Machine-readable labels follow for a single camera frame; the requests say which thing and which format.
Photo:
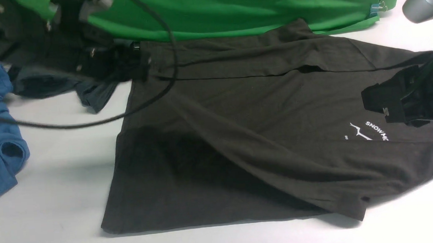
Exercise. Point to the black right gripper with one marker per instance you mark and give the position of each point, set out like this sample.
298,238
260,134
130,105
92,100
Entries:
407,97

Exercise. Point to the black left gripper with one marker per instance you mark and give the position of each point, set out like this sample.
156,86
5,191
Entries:
67,45

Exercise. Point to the dark gray long-sleeve top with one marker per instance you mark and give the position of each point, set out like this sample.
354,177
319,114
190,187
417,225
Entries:
266,127

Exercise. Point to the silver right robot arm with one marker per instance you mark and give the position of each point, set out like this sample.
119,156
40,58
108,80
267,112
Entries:
417,11

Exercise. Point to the dark teal shirt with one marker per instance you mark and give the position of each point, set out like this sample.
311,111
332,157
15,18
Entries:
27,83

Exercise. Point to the blue binder clip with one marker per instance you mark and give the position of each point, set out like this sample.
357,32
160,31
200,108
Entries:
377,8

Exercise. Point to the green cloth backdrop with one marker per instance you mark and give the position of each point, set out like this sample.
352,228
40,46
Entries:
198,19

